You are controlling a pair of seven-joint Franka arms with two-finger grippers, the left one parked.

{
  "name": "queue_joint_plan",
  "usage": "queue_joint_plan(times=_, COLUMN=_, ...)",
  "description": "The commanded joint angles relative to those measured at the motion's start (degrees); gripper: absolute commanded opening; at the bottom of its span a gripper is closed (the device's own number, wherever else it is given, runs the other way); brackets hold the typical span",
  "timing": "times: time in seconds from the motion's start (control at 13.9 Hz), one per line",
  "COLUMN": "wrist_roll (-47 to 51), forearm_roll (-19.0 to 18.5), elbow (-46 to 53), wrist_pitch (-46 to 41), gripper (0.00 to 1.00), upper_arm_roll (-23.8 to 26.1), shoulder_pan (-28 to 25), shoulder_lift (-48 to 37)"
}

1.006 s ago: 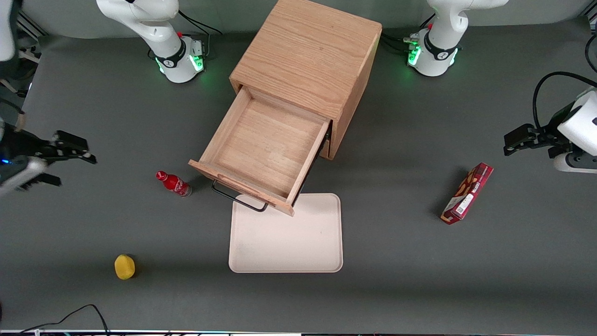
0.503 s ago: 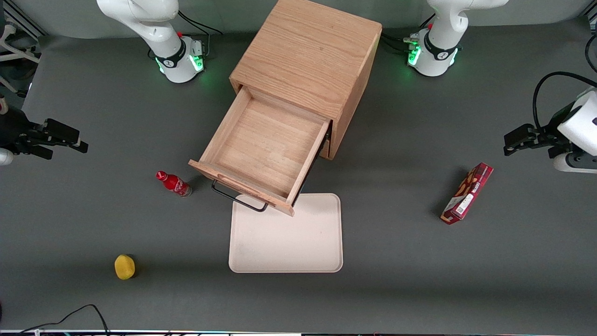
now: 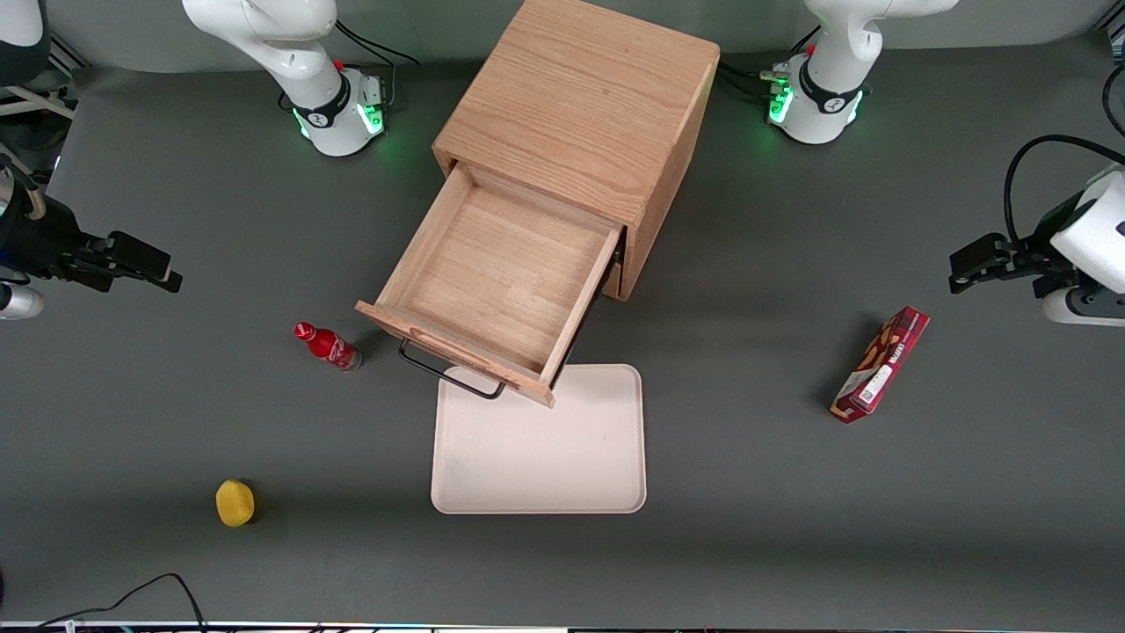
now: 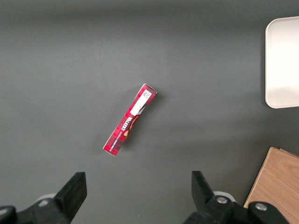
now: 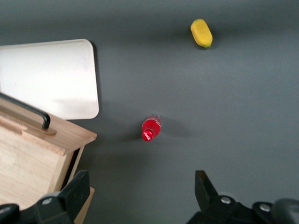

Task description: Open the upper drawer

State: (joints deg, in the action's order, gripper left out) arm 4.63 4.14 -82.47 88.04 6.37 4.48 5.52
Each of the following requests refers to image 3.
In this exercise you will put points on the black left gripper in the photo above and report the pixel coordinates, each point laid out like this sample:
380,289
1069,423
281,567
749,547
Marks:
1035,253

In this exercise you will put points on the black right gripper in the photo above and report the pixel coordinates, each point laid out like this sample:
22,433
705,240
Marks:
42,236

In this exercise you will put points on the wooden drawer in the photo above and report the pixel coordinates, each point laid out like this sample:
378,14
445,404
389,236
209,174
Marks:
501,264

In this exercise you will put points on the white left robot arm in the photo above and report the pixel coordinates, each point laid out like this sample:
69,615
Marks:
835,53

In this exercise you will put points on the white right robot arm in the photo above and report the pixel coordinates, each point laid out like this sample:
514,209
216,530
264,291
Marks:
290,44

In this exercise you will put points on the wooden drawer cabinet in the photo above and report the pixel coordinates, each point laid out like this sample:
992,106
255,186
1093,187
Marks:
598,88

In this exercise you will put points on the red cookie box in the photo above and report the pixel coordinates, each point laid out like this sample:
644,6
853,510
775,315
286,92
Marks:
879,365

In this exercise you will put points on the red soda bottle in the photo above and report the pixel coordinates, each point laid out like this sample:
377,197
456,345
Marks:
330,345

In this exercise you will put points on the yellow lemon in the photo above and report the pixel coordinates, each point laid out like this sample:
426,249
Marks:
235,504

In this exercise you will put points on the cream plastic tray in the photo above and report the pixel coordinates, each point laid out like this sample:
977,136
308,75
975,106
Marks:
545,457

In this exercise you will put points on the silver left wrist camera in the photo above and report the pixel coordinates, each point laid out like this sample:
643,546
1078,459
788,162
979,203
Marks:
1090,308

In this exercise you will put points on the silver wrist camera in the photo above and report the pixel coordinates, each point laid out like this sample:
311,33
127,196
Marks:
1090,308
19,303

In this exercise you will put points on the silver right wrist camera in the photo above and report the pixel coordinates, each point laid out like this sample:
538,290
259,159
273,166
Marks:
19,303

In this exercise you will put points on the metal frame rail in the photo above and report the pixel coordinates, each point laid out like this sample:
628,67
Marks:
70,54

